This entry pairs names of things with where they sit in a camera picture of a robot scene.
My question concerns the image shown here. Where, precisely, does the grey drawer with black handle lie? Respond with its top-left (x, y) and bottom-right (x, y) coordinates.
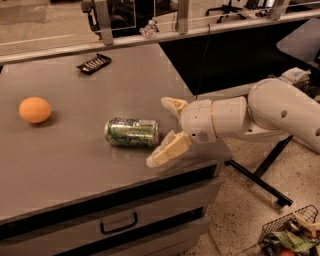
top-left (0, 178), bottom-right (221, 256)

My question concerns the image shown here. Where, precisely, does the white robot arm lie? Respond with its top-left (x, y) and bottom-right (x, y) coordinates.
top-left (146, 78), bottom-right (320, 168)

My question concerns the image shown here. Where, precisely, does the black wire basket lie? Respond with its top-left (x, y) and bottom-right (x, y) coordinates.
top-left (258, 205), bottom-right (320, 256)

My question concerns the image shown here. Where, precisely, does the black metal floor stand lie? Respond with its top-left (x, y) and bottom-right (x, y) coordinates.
top-left (225, 135), bottom-right (293, 207)

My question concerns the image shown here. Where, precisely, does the black rxbar chocolate bar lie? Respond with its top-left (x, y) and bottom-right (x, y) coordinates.
top-left (77, 53), bottom-right (112, 75)

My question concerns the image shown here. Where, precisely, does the small white box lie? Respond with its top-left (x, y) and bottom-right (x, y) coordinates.
top-left (280, 67), bottom-right (311, 84)

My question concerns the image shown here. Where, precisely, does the green soda can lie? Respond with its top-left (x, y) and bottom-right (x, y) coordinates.
top-left (104, 118), bottom-right (159, 147)

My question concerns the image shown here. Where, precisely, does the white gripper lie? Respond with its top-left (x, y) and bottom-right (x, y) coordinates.
top-left (146, 97), bottom-right (217, 168)

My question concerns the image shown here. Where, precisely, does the clear plastic bottle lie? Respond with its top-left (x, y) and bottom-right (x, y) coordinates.
top-left (139, 20), bottom-right (157, 38)

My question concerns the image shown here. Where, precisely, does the orange fruit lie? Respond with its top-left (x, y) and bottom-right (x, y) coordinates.
top-left (19, 97), bottom-right (51, 124)

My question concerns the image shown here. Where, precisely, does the green snack bag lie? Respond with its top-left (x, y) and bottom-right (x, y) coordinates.
top-left (270, 231), bottom-right (317, 253)

